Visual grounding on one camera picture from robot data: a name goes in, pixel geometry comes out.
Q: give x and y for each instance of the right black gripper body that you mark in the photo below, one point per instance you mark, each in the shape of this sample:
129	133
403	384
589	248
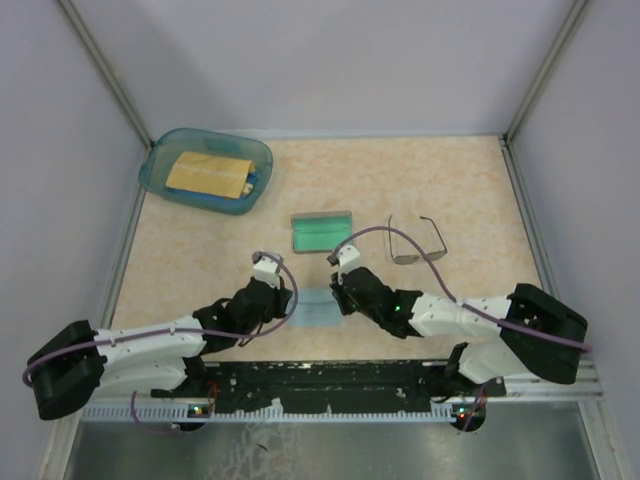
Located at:
368	312

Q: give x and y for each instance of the metal frame sunglasses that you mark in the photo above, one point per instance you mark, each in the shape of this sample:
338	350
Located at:
423	230

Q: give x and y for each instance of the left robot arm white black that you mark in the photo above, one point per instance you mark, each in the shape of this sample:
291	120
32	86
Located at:
81	363

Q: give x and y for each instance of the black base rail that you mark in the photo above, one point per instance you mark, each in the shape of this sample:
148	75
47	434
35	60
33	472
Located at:
344	387

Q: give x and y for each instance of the teal plastic bin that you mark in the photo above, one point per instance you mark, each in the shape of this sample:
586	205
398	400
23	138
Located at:
163	155

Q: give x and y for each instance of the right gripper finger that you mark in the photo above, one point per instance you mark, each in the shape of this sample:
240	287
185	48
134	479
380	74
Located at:
336	290
345	305

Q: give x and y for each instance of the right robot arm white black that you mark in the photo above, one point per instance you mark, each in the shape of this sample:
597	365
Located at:
527	331

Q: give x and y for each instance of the grey glasses case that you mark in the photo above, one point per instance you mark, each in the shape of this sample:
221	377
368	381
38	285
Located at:
319	232

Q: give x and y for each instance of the light blue cleaning cloth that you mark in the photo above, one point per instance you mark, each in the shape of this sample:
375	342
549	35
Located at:
316	308

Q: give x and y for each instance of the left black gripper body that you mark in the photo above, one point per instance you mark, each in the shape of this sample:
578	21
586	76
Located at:
276	309

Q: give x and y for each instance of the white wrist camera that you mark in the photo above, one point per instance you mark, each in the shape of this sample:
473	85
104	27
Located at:
266	268
346	259

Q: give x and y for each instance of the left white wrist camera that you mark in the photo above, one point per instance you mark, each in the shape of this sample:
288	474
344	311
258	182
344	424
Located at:
266	268

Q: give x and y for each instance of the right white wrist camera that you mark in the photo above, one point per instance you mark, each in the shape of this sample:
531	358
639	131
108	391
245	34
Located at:
346	259

